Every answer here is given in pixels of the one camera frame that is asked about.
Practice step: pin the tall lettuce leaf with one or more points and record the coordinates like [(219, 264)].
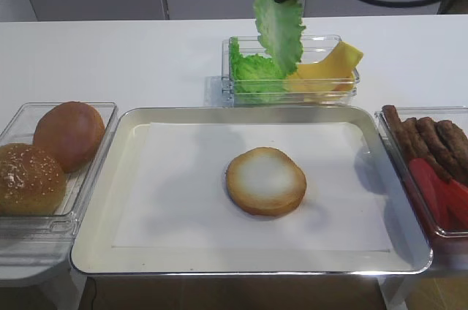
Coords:
[(280, 28)]

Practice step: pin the upright yellow cheese slice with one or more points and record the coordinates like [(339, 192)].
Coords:
[(338, 64)]

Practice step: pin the clear lettuce cheese container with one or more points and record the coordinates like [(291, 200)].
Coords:
[(315, 49)]

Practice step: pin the flat yellow cheese slices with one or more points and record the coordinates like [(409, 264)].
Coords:
[(316, 89)]

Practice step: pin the lettuce leaves in container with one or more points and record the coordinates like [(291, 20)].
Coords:
[(254, 74)]

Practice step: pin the leftmost brown meat patty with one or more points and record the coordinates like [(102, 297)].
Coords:
[(399, 133)]

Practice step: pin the brown meat patty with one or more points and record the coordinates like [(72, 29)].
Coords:
[(427, 129), (422, 150), (455, 139), (399, 133)]

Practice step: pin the bottom bun half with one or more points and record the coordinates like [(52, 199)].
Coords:
[(264, 181)]

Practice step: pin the clear patty tomato container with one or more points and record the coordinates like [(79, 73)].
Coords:
[(457, 115)]

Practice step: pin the rightmost brown meat patty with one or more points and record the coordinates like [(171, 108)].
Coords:
[(455, 139)]

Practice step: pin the white paper sheet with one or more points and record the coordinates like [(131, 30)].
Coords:
[(179, 199)]

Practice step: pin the leftmost red tomato slice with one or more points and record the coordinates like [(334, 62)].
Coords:
[(432, 189)]

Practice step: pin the plain brown bun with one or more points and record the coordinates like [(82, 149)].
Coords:
[(71, 132)]

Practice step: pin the silver metal tray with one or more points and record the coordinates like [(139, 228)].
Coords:
[(94, 252)]

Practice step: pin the clear bun container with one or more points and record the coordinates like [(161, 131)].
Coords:
[(64, 223)]

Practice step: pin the front sesame bun top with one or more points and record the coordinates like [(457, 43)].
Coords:
[(32, 182)]

